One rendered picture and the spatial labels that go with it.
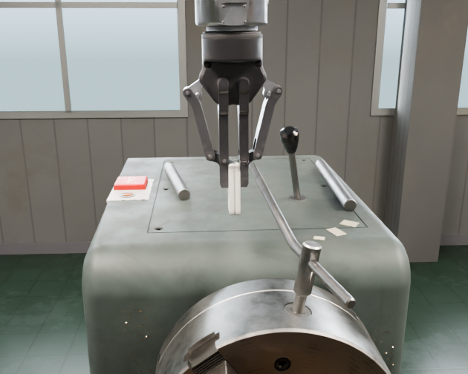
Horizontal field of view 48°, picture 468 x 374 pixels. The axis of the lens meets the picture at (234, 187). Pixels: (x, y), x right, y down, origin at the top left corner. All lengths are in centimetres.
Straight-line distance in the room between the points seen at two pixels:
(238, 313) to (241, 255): 13
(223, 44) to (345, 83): 301
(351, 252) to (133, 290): 32
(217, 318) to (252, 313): 5
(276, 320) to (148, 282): 21
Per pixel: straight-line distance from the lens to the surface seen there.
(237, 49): 63
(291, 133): 84
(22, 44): 365
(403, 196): 360
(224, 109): 66
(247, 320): 62
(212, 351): 62
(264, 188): 74
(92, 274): 76
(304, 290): 62
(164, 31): 347
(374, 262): 78
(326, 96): 360
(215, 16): 63
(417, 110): 349
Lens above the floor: 156
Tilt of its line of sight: 17 degrees down
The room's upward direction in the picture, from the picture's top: straight up
